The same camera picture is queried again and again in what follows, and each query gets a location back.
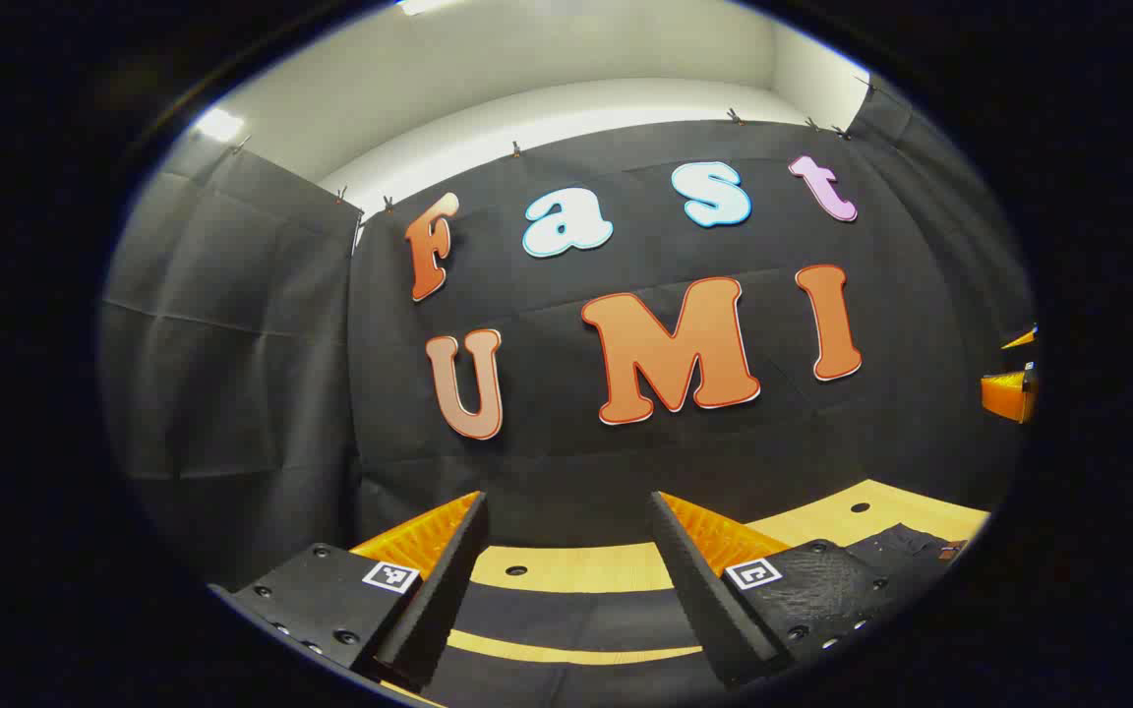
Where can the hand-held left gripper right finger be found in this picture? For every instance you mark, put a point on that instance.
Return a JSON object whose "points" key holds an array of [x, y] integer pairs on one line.
{"points": [[704, 610]]}

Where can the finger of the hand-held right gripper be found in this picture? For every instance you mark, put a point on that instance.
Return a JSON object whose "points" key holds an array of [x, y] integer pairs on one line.
{"points": [[1021, 340], [1004, 395]]}

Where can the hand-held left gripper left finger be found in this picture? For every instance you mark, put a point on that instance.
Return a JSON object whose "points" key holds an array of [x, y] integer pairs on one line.
{"points": [[439, 610]]}

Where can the dark denim jeans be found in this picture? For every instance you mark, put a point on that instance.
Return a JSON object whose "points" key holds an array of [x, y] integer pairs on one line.
{"points": [[906, 546]]}

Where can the ceiling light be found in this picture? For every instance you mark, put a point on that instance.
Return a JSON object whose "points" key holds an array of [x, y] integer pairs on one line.
{"points": [[424, 5], [219, 125]]}

